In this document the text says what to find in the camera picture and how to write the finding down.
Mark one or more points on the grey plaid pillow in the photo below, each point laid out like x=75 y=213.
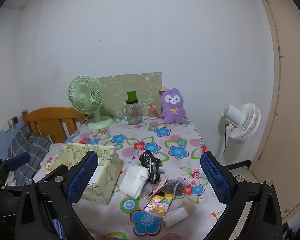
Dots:
x=32 y=145

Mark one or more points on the yellow cartoon packet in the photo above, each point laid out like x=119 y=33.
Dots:
x=160 y=206

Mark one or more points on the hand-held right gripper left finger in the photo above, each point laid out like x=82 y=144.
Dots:
x=82 y=177

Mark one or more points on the white standing fan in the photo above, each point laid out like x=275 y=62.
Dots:
x=242 y=122

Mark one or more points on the black plastic bag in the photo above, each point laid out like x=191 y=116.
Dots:
x=150 y=162

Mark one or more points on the clear plastic bag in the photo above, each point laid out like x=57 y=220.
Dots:
x=147 y=190

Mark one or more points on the green desk fan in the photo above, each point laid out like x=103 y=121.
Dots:
x=85 y=97

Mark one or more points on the beige sock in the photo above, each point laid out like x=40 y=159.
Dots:
x=178 y=213

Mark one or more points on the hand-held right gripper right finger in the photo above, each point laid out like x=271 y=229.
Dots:
x=215 y=177

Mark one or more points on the wall socket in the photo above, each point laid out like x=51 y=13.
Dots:
x=13 y=121

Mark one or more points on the small orange-lid jar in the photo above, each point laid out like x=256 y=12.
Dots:
x=152 y=112

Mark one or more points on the beige door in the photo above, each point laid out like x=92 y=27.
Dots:
x=292 y=105

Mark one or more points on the green plastic cup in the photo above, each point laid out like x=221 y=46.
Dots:
x=132 y=95

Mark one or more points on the wooden bed headboard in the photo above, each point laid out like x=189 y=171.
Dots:
x=48 y=123

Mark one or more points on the purple plush bunny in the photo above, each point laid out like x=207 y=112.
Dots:
x=173 y=107

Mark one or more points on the pink printed packet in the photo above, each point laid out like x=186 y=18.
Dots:
x=160 y=183

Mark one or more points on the green patterned board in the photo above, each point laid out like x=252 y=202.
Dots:
x=117 y=87

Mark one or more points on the grey sock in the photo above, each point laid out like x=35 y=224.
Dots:
x=172 y=187

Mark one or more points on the yellow cartoon fabric storage box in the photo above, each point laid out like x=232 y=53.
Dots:
x=107 y=172

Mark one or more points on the glass mug jar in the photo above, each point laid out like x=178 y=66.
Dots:
x=133 y=113

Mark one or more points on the floral tablecloth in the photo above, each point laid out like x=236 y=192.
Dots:
x=180 y=140

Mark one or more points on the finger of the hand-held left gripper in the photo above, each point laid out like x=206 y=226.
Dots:
x=18 y=160
x=58 y=171

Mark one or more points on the white cloth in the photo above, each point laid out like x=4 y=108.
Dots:
x=133 y=181

